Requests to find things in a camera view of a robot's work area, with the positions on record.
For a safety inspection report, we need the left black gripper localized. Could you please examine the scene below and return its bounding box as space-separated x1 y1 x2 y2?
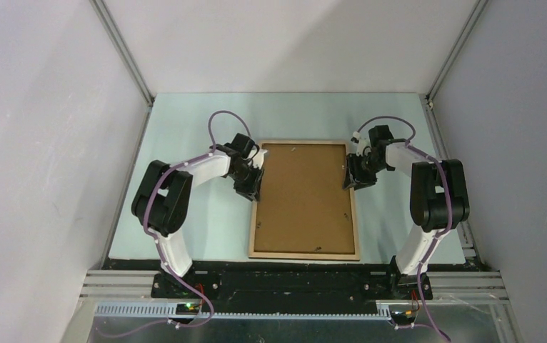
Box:
229 163 265 203

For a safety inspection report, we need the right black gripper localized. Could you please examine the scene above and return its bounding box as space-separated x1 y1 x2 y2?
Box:
342 152 388 191

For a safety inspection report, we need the brown cardboard backing board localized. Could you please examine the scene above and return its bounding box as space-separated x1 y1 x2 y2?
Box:
254 144 357 256

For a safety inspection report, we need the wooden picture frame with glass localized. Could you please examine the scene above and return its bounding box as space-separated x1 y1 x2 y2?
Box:
248 139 363 262

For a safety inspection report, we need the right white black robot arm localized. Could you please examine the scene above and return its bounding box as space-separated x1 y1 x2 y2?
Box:
343 125 470 299

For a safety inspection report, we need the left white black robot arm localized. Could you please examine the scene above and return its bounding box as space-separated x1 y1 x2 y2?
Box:
131 134 268 298

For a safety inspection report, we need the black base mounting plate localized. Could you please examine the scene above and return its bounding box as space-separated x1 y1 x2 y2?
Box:
151 271 433 314

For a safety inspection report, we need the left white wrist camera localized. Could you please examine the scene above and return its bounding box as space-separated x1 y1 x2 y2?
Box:
251 149 269 169

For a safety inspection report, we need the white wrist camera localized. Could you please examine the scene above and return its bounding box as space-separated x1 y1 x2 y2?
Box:
251 149 269 169
350 131 370 156

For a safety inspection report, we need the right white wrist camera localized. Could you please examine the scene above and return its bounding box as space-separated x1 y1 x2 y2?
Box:
350 131 370 156

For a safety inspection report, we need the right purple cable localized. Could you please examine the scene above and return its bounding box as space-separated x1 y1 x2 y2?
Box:
354 115 456 343

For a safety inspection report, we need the aluminium front rail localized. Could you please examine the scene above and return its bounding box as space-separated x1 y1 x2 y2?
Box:
81 270 508 306

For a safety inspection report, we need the grey slotted cable duct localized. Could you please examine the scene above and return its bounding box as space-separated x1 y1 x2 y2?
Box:
94 302 391 321

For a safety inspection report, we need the right aluminium corner post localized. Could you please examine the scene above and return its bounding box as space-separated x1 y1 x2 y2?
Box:
426 0 489 101

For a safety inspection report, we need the aluminium corner post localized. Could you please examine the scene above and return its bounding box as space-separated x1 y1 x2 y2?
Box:
426 0 489 101
89 0 155 107

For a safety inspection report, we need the left aluminium corner post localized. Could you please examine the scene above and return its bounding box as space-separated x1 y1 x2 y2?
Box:
89 0 155 107

